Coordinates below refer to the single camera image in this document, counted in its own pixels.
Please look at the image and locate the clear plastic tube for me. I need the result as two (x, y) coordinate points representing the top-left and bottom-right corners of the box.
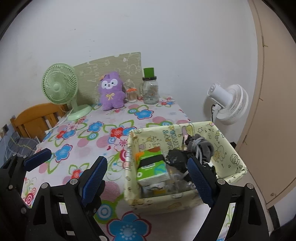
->
(170, 170), (196, 193)

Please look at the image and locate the toothpick jar with orange lid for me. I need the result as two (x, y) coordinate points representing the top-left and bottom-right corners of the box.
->
(126, 88), (138, 103)

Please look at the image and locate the grey sock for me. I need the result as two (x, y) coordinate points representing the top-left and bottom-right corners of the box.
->
(185, 134), (215, 164)

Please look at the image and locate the wooden bed headboard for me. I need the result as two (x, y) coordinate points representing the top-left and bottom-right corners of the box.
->
(10, 103), (70, 142)

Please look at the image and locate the black cloth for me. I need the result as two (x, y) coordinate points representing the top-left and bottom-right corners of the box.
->
(165, 149), (215, 181)

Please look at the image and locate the green desk fan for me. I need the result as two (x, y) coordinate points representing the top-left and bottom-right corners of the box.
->
(42, 64), (92, 121)

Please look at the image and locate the white standing fan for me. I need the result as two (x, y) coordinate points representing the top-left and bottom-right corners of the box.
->
(207, 82), (249, 126)

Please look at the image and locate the purple plush toy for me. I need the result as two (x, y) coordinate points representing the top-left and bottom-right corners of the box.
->
(97, 71), (126, 111)

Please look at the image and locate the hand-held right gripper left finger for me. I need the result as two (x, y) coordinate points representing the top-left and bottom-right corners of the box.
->
(24, 156), (109, 241)

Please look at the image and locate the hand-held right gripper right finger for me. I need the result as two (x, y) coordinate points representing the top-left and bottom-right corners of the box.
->
(187, 156), (270, 241)

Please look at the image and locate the green tissue pack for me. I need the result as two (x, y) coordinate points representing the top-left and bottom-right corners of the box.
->
(136, 150), (170, 186)

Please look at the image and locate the beige door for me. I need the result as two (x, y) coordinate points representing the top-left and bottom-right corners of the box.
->
(236, 0), (296, 209)

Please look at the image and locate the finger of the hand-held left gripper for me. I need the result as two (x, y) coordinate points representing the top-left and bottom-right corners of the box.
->
(24, 148), (52, 171)
(85, 181), (105, 215)

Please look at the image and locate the green cartoon print board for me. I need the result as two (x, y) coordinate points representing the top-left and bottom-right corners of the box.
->
(73, 52), (142, 105)

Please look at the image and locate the grey plaid bedding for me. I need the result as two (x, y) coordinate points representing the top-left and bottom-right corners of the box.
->
(0, 132), (40, 167)

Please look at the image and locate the white fan cable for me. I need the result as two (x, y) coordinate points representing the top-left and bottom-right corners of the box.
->
(45, 109), (74, 135)

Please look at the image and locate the yellow cartoon print box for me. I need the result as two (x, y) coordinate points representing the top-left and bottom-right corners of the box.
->
(124, 121), (248, 215)

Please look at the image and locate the glass jar with green lid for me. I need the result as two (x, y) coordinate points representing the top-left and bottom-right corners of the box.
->
(139, 68), (160, 105)

